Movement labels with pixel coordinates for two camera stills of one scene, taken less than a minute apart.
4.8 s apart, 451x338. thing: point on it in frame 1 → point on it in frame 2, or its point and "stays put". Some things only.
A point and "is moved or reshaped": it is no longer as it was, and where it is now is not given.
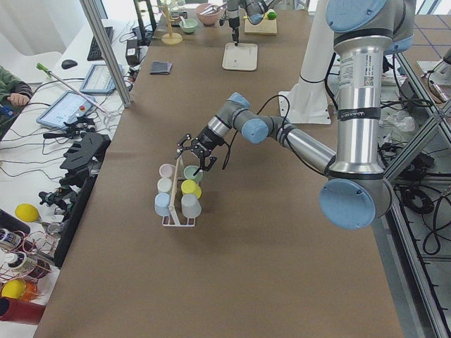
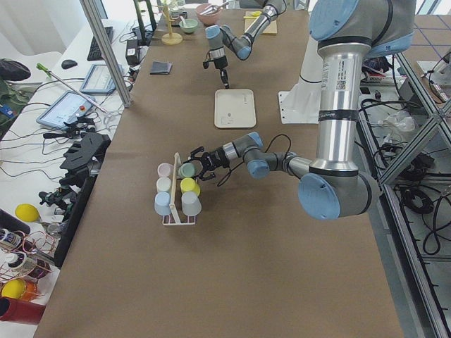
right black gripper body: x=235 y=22 → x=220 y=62
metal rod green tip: x=40 y=66 stays put
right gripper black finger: x=235 y=36 → x=225 y=78
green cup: x=189 y=172 is moved or reshaped
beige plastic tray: x=243 y=56 is moved or reshaped
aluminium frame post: x=102 y=36 stays put
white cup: x=164 y=184 stays put
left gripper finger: x=203 y=166 → x=206 y=174
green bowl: x=190 y=27 stays put
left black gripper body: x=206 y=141 → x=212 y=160
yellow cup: x=190 y=186 stays put
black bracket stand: x=84 y=158 stays put
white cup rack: x=172 y=203 stays put
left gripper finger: x=180 y=146 → x=197 y=150
